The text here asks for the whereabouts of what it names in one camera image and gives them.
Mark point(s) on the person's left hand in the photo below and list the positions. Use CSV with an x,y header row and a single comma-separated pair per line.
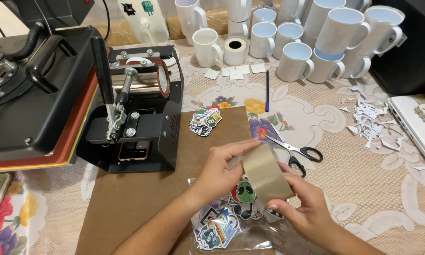
x,y
212,173

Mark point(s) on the person's right hand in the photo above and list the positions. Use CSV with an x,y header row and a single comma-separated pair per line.
x,y
306,209

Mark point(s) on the brown packing tape roll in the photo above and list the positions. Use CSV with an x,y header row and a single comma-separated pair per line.
x,y
265,173

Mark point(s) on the small pile of stickers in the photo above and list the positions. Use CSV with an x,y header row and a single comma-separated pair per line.
x,y
205,122

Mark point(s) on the floral lace tablecloth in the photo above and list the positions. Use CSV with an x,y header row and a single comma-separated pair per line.
x,y
358,184

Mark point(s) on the clear bag of stickers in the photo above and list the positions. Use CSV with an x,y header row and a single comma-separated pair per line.
x,y
230,230

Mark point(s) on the black mug press attachment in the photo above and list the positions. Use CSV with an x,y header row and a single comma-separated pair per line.
x,y
163,134

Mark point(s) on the dark blue pen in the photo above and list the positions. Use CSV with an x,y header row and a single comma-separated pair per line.
x,y
267,92

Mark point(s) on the white paper square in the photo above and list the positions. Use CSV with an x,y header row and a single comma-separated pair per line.
x,y
236,75
211,74
258,68
243,68

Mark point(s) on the heap of white paper scraps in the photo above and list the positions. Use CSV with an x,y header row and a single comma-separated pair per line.
x,y
370,122

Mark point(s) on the white paper tape roll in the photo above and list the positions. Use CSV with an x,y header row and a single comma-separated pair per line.
x,y
235,53

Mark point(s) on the white laptop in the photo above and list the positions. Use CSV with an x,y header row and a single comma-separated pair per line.
x,y
407,127

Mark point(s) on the group of white mugs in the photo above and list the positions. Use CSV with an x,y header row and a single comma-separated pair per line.
x,y
294,42

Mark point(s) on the black printer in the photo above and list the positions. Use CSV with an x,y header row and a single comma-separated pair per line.
x,y
407,60

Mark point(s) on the black flat heat press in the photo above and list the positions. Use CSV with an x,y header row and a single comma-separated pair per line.
x,y
28,117

